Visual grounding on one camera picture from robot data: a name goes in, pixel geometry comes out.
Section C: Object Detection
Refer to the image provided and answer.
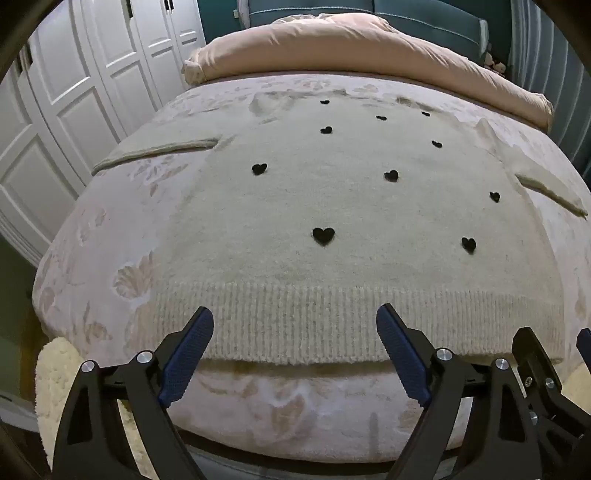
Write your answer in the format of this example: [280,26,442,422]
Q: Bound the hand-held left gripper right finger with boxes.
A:
[375,304,532,480]

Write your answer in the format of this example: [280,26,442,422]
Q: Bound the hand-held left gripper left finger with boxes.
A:
[52,305,215,480]

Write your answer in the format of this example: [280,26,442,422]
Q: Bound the cream sweater with black hearts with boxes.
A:
[92,85,585,367]

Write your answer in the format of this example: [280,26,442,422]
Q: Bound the bed with floral sheet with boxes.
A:
[31,74,591,464]

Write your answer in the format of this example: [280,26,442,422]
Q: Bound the white fluffy rug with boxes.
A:
[34,337,139,480]

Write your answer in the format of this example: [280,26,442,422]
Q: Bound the striped teal curtain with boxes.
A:
[508,0,591,185]

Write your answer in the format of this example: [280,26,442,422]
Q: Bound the white panelled wardrobe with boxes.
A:
[0,0,207,269]

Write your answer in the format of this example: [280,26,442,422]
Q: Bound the plush toys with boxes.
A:
[482,50,509,75]

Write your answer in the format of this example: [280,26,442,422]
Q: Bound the pink duvet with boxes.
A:
[182,13,554,132]

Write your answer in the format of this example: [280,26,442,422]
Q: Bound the teal upholstered headboard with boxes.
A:
[196,0,491,57]

